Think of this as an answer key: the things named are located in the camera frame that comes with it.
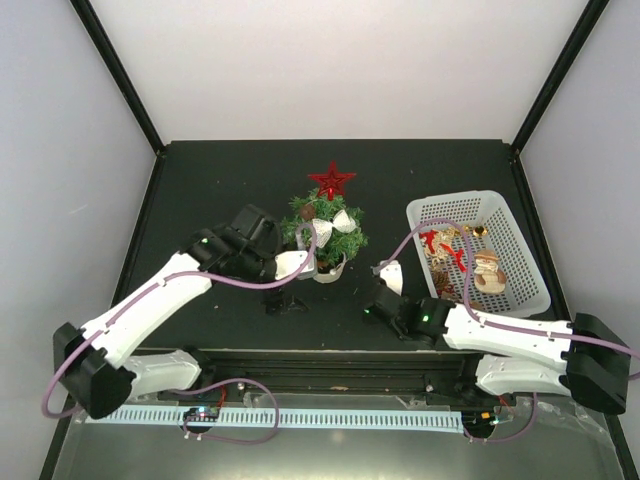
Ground black frame post right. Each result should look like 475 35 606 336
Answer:
511 0 609 155

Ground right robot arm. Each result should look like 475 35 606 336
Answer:
364 282 632 415

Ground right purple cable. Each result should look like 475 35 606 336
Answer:
379 217 640 445

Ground black frame post left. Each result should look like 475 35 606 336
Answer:
70 0 165 155

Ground small green christmas tree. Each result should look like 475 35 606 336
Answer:
280 188 368 284

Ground black frame post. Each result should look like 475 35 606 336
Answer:
511 0 609 155
70 0 165 155

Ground gold script word ornament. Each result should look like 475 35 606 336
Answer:
423 227 460 268

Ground red ribbon bow ornament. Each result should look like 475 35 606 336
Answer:
443 244 467 273

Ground white plastic basket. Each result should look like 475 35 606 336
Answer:
406 190 551 318

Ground gold bell ornament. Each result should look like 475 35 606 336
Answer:
464 225 488 238

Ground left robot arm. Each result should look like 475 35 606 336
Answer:
41 205 317 419

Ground snowman figurine ornament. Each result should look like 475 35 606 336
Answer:
474 249 507 295

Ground white slotted cable duct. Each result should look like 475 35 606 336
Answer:
85 405 464 434

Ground pine cone ornament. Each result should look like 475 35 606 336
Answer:
432 270 451 295
298 203 316 222

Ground silver bow ornament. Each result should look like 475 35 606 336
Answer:
312 209 357 249

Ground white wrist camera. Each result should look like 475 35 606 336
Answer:
371 260 404 295
274 250 318 281

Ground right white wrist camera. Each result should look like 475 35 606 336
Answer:
371 260 404 295

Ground red reindeer ornament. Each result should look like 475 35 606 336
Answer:
419 230 439 253

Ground red star ornament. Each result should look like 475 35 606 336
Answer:
308 161 357 201

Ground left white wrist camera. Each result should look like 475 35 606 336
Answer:
274 250 318 281

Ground string lights with battery box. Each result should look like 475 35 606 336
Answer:
317 254 348 276

